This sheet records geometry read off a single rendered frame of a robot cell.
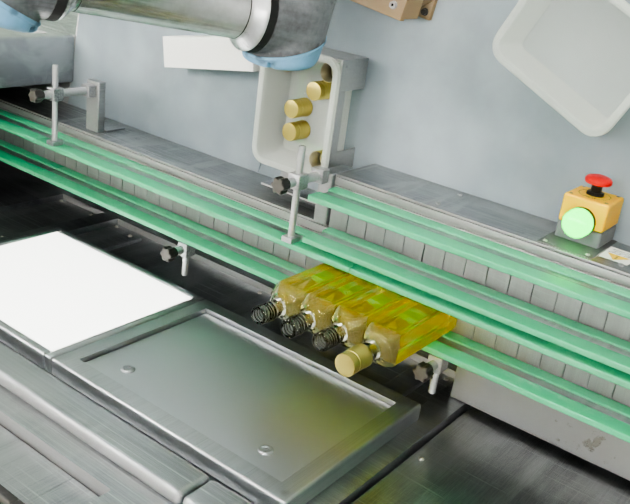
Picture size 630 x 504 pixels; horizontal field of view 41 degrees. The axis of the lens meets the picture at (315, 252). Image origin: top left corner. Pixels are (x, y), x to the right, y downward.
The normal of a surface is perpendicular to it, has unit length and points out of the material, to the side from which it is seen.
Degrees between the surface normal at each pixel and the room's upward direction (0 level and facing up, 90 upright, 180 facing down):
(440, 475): 90
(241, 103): 0
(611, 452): 0
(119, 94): 0
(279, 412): 90
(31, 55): 90
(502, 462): 89
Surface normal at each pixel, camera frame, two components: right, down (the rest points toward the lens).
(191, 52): -0.60, 0.23
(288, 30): 0.50, 0.55
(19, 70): 0.79, 0.33
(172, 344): 0.13, -0.92
